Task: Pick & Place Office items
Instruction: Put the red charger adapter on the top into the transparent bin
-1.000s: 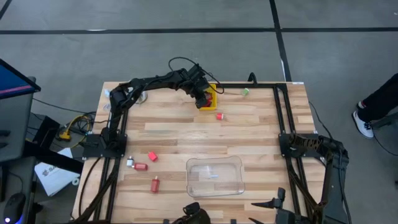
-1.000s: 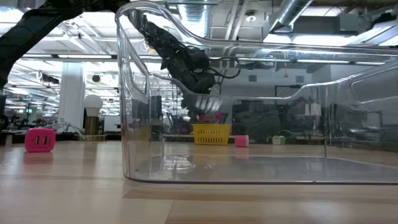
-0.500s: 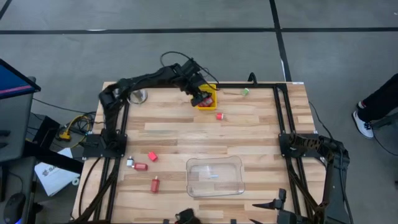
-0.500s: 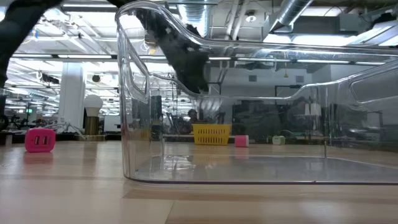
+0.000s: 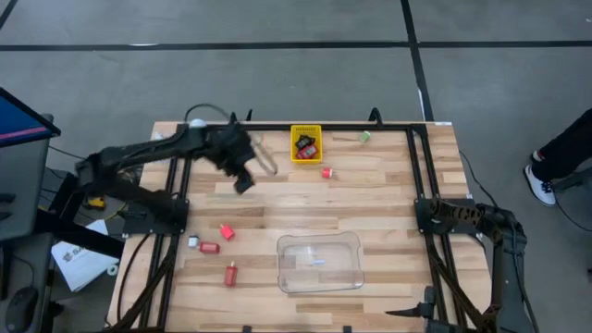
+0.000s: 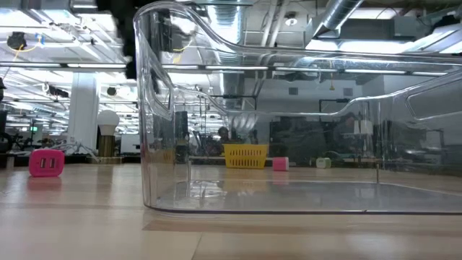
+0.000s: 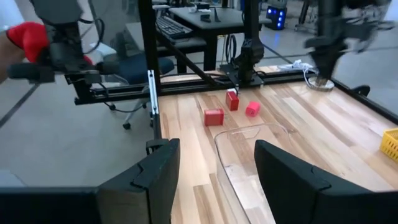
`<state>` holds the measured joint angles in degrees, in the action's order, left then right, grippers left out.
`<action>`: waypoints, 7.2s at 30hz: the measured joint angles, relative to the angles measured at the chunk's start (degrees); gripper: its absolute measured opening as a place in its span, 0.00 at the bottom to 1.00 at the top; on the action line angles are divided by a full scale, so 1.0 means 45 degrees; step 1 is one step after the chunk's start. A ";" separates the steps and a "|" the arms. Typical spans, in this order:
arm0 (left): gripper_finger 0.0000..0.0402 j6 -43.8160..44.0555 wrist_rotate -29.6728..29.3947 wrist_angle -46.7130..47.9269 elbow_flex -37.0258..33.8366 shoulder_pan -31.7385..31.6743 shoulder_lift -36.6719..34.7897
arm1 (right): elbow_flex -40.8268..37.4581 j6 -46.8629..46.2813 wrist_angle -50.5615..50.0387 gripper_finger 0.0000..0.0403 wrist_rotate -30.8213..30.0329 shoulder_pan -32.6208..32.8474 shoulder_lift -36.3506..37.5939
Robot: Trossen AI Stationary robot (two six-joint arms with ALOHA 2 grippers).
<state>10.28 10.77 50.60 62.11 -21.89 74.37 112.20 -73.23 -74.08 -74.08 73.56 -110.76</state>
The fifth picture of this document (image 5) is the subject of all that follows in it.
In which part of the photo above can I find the black cable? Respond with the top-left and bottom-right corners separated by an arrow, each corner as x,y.
183,102 -> 232,124

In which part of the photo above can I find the yellow plastic basket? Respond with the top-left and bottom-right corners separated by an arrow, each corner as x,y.
290,123 -> 324,165

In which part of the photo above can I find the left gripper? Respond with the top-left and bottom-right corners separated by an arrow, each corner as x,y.
210,125 -> 258,195

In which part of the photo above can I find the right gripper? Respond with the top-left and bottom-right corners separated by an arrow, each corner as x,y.
386,286 -> 438,320

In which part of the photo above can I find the computer monitor blue screen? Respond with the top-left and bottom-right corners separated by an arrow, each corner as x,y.
0,86 -> 62,150

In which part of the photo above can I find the yellow black tool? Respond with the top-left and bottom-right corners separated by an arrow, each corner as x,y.
82,194 -> 107,212

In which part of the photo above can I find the clear plastic bin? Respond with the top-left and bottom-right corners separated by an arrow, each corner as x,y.
276,230 -> 365,295

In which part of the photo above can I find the white printed paper sheet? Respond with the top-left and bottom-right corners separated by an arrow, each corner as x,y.
50,219 -> 122,293

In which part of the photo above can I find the black computer mouse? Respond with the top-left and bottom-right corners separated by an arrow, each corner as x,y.
4,286 -> 41,332

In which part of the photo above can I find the person's leg and shoe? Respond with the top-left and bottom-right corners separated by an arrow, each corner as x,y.
522,108 -> 592,208

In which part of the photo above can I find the black aluminium table frame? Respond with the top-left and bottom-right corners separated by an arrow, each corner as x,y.
104,108 -> 491,333

